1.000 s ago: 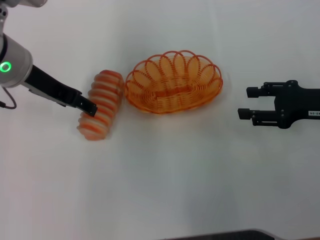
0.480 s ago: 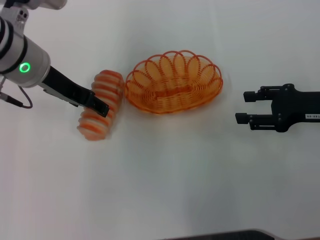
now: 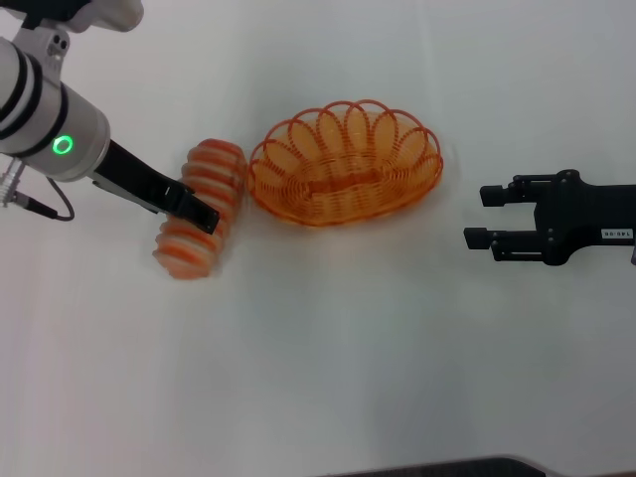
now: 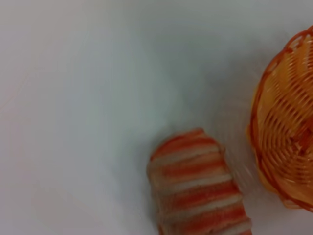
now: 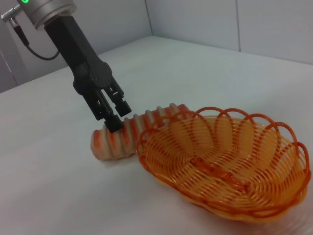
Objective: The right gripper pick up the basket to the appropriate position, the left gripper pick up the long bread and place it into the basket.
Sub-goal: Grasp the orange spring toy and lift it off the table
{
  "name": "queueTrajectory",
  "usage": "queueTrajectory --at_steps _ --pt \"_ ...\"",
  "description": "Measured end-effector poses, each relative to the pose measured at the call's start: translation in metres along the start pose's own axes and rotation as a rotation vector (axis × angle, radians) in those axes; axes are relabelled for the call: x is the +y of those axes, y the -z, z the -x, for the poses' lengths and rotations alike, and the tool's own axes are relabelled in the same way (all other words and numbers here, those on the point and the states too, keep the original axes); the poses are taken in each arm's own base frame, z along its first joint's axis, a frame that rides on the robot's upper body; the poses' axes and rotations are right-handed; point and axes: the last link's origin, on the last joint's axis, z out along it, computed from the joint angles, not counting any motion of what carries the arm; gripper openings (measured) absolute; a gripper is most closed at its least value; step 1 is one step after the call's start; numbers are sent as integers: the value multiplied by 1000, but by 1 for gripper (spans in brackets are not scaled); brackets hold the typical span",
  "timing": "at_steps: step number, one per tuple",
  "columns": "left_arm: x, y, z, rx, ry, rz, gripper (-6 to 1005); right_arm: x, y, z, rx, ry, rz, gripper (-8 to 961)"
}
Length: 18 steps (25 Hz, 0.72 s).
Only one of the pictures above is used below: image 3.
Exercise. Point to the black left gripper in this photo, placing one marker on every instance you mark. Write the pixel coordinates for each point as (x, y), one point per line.
(134, 179)

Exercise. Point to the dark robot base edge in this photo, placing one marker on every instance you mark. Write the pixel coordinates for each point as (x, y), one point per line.
(447, 467)

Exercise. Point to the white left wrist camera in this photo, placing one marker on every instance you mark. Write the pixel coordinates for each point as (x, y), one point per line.
(55, 52)

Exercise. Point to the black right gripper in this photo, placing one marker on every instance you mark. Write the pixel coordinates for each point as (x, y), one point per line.
(586, 218)

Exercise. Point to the orange white striped bread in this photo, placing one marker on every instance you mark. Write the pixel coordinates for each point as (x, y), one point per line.
(218, 169)

